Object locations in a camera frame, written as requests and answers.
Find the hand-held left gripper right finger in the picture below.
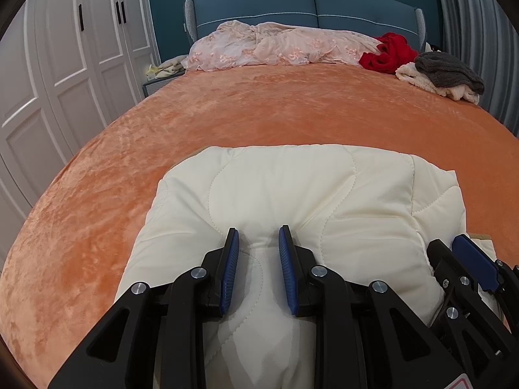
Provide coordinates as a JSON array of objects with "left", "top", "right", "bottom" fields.
[{"left": 278, "top": 225, "right": 473, "bottom": 389}]

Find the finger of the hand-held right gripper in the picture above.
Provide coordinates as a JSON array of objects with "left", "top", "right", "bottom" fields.
[
  {"left": 428, "top": 238, "right": 519, "bottom": 373},
  {"left": 451, "top": 234, "right": 519, "bottom": 322}
]

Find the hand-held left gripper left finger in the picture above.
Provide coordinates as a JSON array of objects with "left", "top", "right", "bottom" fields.
[{"left": 48, "top": 227, "right": 241, "bottom": 389}]

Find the white quilted jacket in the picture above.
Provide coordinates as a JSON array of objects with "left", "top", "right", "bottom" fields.
[{"left": 115, "top": 144, "right": 509, "bottom": 389}]

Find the orange velvet bedspread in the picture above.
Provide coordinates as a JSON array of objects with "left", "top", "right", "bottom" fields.
[{"left": 0, "top": 63, "right": 519, "bottom": 377}]

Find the grey knitted cloth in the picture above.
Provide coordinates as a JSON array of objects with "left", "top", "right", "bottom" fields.
[{"left": 414, "top": 51, "right": 485, "bottom": 95}]

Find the cream fleece cloth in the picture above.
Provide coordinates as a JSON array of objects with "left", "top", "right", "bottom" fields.
[{"left": 395, "top": 62, "right": 481, "bottom": 104}]

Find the grey nightstand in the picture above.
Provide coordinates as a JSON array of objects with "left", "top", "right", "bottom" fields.
[{"left": 143, "top": 75, "right": 185, "bottom": 98}]

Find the pale yellow cloth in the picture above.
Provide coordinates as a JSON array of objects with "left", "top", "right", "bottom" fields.
[{"left": 145, "top": 59, "right": 187, "bottom": 81}]

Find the red cloth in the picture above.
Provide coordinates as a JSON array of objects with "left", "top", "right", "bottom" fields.
[{"left": 359, "top": 32, "right": 419, "bottom": 74}]

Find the pink floral quilt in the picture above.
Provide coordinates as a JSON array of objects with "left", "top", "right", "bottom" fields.
[{"left": 181, "top": 21, "right": 392, "bottom": 70}]

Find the grey pleated curtain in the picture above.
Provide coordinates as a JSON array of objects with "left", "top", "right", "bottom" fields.
[{"left": 432, "top": 0, "right": 519, "bottom": 138}]

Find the white panelled wardrobe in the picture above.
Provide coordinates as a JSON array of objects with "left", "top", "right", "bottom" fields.
[{"left": 0, "top": 0, "right": 163, "bottom": 260}]

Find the blue upholstered headboard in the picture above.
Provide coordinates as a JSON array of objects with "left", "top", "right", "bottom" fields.
[{"left": 184, "top": 0, "right": 428, "bottom": 51}]

